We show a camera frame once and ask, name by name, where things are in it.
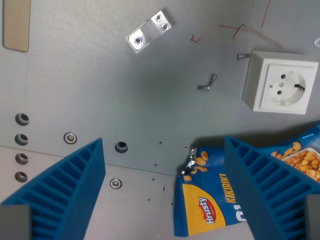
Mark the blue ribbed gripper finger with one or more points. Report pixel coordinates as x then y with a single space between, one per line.
270 190
62 190

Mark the silver hex bolt in plate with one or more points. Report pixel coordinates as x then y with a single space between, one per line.
70 138
115 183

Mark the blue peanut snack bag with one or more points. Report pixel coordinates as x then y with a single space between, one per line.
207 197

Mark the small black socket screw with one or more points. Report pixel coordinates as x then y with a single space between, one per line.
243 56
203 87
213 79

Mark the white metal washer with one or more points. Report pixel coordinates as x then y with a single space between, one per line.
317 42

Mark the metal hex allen key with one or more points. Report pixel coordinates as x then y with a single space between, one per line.
252 32

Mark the tan wooden panel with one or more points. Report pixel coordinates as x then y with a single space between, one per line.
16 23

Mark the white wall power socket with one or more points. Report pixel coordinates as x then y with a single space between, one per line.
280 82

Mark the aluminium bracket with holes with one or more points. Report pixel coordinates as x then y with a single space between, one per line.
149 31

